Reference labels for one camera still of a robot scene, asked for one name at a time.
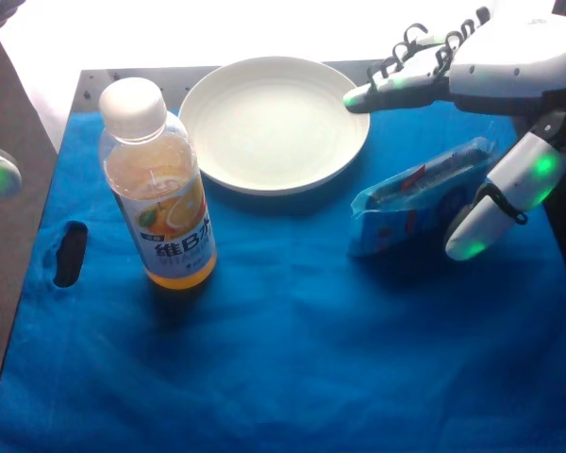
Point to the blue cloth with hole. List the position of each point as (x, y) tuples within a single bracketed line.
[(283, 354)]

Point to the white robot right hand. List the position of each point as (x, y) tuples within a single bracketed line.
[(514, 52)]

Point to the blue plastic snack package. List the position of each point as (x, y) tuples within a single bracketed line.
[(405, 212)]

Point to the orange juice bottle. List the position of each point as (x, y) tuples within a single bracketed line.
[(170, 207)]

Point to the white round plate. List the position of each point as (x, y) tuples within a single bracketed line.
[(273, 132)]

